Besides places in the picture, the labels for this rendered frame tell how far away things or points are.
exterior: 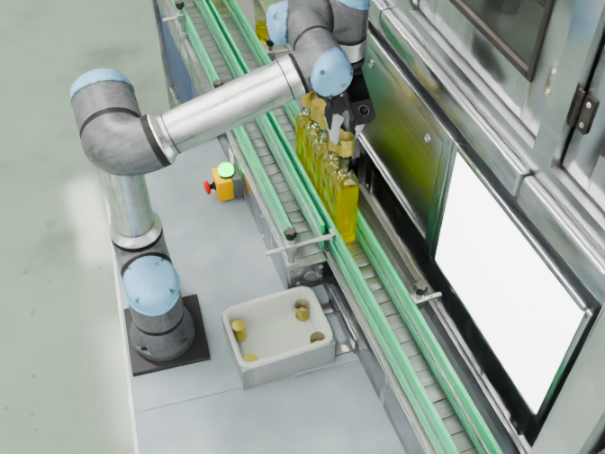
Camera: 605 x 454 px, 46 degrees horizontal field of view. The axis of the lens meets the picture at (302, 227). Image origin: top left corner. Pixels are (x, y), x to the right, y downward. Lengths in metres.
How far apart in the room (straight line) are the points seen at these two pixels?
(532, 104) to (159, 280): 0.83
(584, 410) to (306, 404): 1.14
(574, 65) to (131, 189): 0.86
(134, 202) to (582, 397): 1.12
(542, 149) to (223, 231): 1.03
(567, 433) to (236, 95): 0.83
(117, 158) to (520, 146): 0.67
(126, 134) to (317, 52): 0.35
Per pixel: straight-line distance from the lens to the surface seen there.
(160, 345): 1.68
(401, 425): 1.56
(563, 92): 1.13
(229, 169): 2.00
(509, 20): 1.26
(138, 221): 1.57
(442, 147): 1.43
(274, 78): 1.24
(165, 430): 1.65
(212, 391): 1.68
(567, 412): 0.59
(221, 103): 1.24
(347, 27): 1.39
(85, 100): 1.35
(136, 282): 1.57
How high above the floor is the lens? 2.19
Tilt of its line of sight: 47 degrees down
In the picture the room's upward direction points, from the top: straight up
